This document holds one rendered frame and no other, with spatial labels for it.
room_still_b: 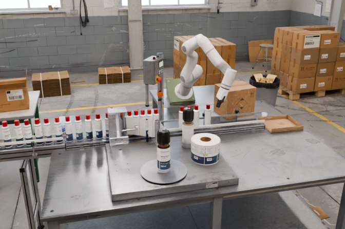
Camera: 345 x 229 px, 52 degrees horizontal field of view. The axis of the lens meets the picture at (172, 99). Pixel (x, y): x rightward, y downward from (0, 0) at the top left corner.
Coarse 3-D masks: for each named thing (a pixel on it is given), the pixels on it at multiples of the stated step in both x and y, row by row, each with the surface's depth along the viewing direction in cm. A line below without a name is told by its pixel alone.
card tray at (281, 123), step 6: (288, 114) 327; (270, 120) 324; (276, 120) 324; (282, 120) 324; (288, 120) 324; (294, 120) 317; (270, 126) 311; (276, 126) 311; (282, 126) 311; (288, 126) 311; (294, 126) 302; (300, 126) 304
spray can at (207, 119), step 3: (207, 105) 290; (207, 108) 291; (207, 111) 291; (210, 111) 292; (207, 114) 292; (210, 114) 293; (207, 117) 292; (210, 117) 294; (204, 120) 296; (207, 120) 293; (204, 123) 296; (207, 123) 294
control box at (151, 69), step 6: (144, 60) 270; (150, 60) 270; (156, 60) 271; (144, 66) 272; (150, 66) 270; (156, 66) 271; (162, 66) 282; (144, 72) 274; (150, 72) 272; (156, 72) 273; (144, 78) 275; (150, 78) 273; (156, 78) 274; (162, 78) 286; (150, 84) 275
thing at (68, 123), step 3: (66, 117) 266; (69, 117) 268; (66, 120) 267; (69, 120) 268; (66, 123) 266; (69, 123) 267; (66, 126) 267; (69, 126) 268; (66, 129) 268; (69, 129) 269; (66, 132) 269; (69, 132) 269; (66, 135) 270; (69, 135) 270; (72, 135) 273; (66, 138) 272; (69, 138) 271; (72, 138) 273; (69, 141) 272; (72, 141) 273
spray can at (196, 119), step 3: (195, 105) 289; (195, 108) 289; (195, 111) 288; (198, 111) 289; (195, 114) 289; (198, 114) 290; (195, 117) 290; (198, 117) 291; (195, 120) 291; (198, 120) 292; (195, 123) 292; (198, 123) 293
